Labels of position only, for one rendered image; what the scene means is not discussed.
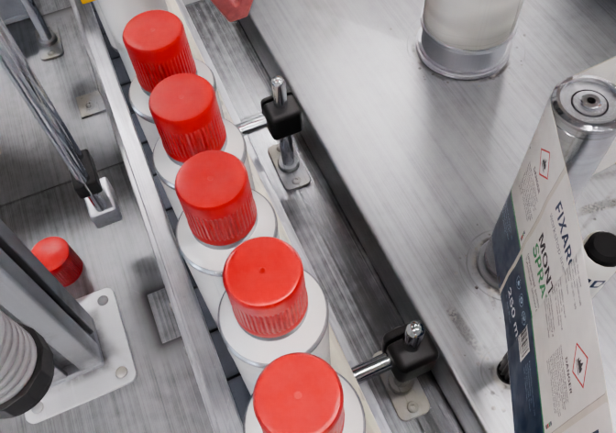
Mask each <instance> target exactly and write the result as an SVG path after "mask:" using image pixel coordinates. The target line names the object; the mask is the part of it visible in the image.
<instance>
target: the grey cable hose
mask: <svg viewBox="0 0 616 433"><path fill-rule="evenodd" d="M54 369H55V367H54V360H53V353H52V351H51V350H50V347H49V346H48V344H47V342H46V340H45V339H44V338H43V337H42V336H41V335H40V334H39V333H38V332H37V331H36V330H35V329H33V328H30V327H28V326H25V325H23V324H20V323H18V322H16V321H14V320H13V319H11V318H10V317H9V316H7V315H6V314H5V313H4V312H2V311H1V310H0V419H6V418H13V417H16V416H21V415H23V414H24V413H26V412H27V411H29V410H30V409H32V408H33V407H34V406H36V405H37V404H38V403H39V402H40V401H41V400H42V398H43V397H44V396H45V394H46V393H47V391H48V390H49V388H50V386H51V383H52V380H53V376H54Z"/></svg>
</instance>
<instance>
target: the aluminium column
mask: <svg viewBox="0 0 616 433"><path fill-rule="evenodd" d="M0 248H1V249H2V250H1V249H0V310H1V311H2V312H4V313H5V314H6V315H7V316H9V317H10V318H11V319H13V320H14V321H16V322H18V323H20V324H23V325H25V326H28V327H30V328H33V329H35V330H36V331H37V332H38V333H39V334H40V335H41V336H42V337H43V338H44V339H45V340H46V342H47V344H48V346H49V348H50V350H51V351H52V353H53V360H54V367H55V369H54V376H53V380H52V383H51V386H50V387H53V386H55V385H58V384H60V383H64V382H66V381H69V380H70V379H73V378H75V377H77V376H80V375H82V374H85V373H87V372H90V371H92V370H95V369H97V368H99V367H102V366H104V365H105V362H104V358H103V354H102V351H101V347H100V343H99V339H98V336H97V332H96V328H95V325H94V319H93V318H92V317H91V316H90V315H89V314H88V313H87V311H86V310H85V309H84V308H83V307H82V306H81V305H80V304H79V303H78V302H77V301H76V300H75V298H74V297H73V296H72V295H71V294H70V293H69V292H68V291H67V290H66V289H65V288H64V287H63V286H62V284H61V283H60V282H59V281H58V280H57V279H56V278H55V277H54V276H53V275H52V274H51V273H50V271H49V270H48V269H47V268H46V267H45V266H44V265H43V264H42V263H41V262H40V261H39V260H38V259H37V257H36V256H35V255H34V254H33V253H32V252H31V251H30V250H29V249H28V248H27V247H26V246H25V245H24V243H23V242H22V241H21V240H20V239H19V238H18V237H17V236H16V235H15V234H14V233H13V232H12V231H11V229H10V228H9V227H8V226H7V225H6V224H5V223H4V222H3V221H2V220H1V219H0ZM61 308H62V309H63V310H64V311H65V312H66V313H67V314H68V315H69V316H68V315H67V314H66V313H65V312H64V311H63V310H62V309H61ZM72 319H73V320H74V321H75V322H76V323H77V324H78V325H79V326H80V327H81V328H80V327H79V326H78V325H77V324H76V323H75V322H74V321H73V320H72ZM87 333H88V334H89V335H90V336H91V337H92V338H93V339H92V338H91V337H90V336H89V335H88V334H87Z"/></svg>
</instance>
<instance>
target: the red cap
mask: <svg viewBox="0 0 616 433"><path fill-rule="evenodd" d="M31 252H32V253H33V254H34V255H35V256H36V257H37V259H38V260H39V261H40V262H41V263H42V264H43V265H44V266H45V267H46V268H47V269H48V270H49V272H50V273H51V274H52V275H53V276H54V277H55V278H56V279H57V280H58V281H59V282H60V283H61V284H62V286H63V287H66V286H69V285H71V284H72V283H74V282H75V281H76V280H77V279H78V278H79V277H80V275H81V273H82V271H83V262H82V260H81V258H80V257H79V256H78V255H77V254H76V252H75V251H74V250H73V249H72V247H71V246H70V245H69V244H68V243H67V241H66V240H65V239H62V238H60V237H48V238H45V239H42V240H41V241H39V242H38V243H37V244H36V245H35V246H34V247H33V249H32V250H31Z"/></svg>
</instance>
